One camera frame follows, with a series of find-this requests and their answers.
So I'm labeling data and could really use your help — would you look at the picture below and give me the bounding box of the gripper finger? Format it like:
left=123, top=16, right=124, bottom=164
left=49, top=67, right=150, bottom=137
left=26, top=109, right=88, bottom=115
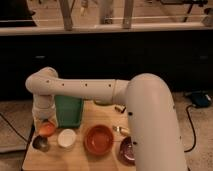
left=34, top=119, right=42, bottom=133
left=49, top=115, right=58, bottom=128

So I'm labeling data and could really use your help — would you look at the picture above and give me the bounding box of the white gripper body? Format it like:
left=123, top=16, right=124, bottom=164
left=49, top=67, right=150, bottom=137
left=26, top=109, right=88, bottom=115
left=32, top=106, right=56, bottom=120

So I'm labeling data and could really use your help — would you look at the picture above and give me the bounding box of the red apple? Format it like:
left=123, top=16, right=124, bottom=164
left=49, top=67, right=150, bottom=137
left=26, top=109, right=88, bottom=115
left=39, top=122, right=55, bottom=137

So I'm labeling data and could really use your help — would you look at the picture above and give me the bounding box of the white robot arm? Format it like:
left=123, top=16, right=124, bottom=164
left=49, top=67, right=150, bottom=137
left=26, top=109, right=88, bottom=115
left=25, top=67, right=188, bottom=171

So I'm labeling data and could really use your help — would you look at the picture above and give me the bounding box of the metal cup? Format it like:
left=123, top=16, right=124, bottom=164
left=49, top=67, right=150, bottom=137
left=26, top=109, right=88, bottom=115
left=32, top=136, right=50, bottom=152

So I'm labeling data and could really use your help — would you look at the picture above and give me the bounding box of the green plastic tray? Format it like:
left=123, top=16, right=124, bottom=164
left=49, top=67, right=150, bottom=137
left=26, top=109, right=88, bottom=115
left=55, top=95, right=84, bottom=128

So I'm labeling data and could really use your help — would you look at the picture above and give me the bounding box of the small white bowl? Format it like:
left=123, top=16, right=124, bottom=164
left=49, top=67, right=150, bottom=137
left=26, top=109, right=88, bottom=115
left=57, top=129, right=76, bottom=148

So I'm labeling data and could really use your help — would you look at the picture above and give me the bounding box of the orange bowl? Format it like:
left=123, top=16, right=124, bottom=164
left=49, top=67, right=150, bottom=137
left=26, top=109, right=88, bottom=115
left=83, top=124, right=114, bottom=156

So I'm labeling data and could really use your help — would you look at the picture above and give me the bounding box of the gold metal object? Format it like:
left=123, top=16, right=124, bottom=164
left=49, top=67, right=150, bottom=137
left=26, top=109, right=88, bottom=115
left=112, top=126, right=130, bottom=136

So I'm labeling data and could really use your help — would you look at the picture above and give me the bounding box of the purple bowl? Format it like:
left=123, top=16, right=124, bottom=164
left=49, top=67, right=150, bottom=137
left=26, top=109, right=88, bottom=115
left=119, top=136, right=135, bottom=165

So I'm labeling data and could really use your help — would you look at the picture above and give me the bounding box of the blue floor device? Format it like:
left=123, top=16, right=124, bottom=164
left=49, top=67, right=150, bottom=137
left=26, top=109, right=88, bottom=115
left=190, top=92, right=212, bottom=108

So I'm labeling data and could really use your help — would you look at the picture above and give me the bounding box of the black cable left floor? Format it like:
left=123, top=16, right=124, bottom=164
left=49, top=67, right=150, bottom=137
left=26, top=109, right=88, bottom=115
left=0, top=113, right=31, bottom=144

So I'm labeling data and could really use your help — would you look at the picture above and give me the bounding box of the black cable floor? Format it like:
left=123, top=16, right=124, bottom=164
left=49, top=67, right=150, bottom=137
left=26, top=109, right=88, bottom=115
left=0, top=113, right=31, bottom=144
left=184, top=104, right=198, bottom=154

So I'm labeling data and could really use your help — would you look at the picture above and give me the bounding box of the black cable right floor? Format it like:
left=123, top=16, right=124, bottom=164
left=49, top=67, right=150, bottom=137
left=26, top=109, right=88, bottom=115
left=184, top=104, right=198, bottom=154

